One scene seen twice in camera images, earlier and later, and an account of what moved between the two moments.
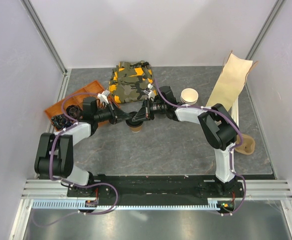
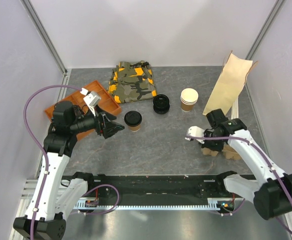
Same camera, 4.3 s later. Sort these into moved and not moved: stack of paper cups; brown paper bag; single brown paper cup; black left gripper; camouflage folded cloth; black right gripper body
Moved: black right gripper body; black left gripper
Not moved: stack of paper cups; camouflage folded cloth; single brown paper cup; brown paper bag
